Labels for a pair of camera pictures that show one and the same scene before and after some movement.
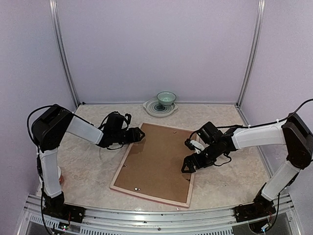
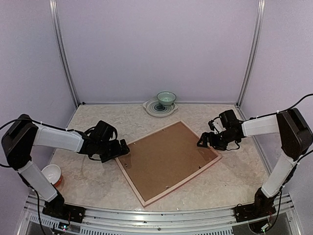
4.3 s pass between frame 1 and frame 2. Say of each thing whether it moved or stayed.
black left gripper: moved
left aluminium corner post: stayed
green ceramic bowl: stayed
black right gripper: moved
